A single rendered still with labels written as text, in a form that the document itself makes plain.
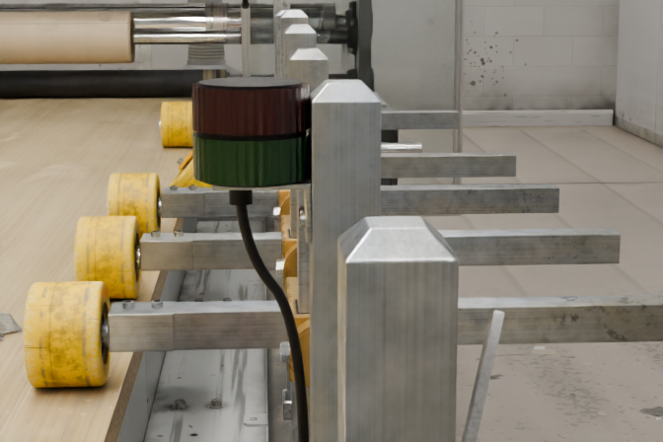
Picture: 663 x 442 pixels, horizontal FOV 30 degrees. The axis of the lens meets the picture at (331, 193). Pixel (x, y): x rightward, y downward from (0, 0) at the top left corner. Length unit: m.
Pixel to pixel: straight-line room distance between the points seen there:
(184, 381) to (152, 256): 0.66
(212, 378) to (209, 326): 0.90
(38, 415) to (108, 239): 0.29
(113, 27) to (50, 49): 0.16
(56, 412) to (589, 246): 0.55
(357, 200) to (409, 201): 0.82
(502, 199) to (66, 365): 0.67
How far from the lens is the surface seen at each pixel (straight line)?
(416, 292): 0.38
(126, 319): 0.94
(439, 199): 1.44
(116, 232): 1.18
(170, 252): 1.19
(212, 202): 1.43
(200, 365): 1.90
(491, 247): 1.21
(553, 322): 0.97
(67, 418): 0.91
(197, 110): 0.62
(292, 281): 0.98
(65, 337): 0.93
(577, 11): 9.54
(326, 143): 0.62
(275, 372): 1.61
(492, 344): 0.70
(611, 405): 3.61
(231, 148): 0.61
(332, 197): 0.62
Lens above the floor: 1.22
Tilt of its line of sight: 11 degrees down
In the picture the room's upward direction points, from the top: straight up
